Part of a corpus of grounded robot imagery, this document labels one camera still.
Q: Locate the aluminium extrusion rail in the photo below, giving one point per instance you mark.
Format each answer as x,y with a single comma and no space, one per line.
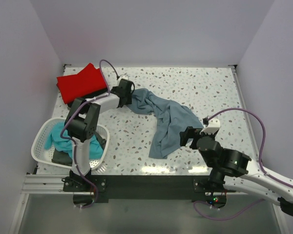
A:
43,184

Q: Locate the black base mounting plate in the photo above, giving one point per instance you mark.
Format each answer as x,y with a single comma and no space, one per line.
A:
148,187

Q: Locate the red folded t-shirt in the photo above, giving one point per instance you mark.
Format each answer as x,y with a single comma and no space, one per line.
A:
86,77

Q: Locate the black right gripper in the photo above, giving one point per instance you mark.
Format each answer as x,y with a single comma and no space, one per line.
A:
191,133

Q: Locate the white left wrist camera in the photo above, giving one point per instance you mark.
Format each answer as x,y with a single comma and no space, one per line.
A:
123,76

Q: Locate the turquoise t-shirt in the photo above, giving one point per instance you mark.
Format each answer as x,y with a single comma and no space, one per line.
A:
96,149

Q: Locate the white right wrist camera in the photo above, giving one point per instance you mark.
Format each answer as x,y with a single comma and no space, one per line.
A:
212,126

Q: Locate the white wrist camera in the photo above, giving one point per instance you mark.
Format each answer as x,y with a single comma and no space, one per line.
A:
123,76
212,126

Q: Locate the dark grey t-shirt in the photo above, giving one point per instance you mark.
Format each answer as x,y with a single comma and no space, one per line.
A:
61,158

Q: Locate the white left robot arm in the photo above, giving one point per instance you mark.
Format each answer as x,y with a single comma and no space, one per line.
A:
82,120

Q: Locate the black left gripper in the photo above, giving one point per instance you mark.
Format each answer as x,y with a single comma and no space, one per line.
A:
129,98

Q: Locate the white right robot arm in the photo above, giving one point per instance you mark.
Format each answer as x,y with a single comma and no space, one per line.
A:
234,170

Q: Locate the black folded t-shirt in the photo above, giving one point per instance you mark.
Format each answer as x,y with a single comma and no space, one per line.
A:
70,92

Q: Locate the grey-blue t-shirt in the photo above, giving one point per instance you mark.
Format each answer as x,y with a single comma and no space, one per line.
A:
172,118

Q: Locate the white plastic laundry basket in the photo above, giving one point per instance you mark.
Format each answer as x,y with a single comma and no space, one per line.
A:
43,155

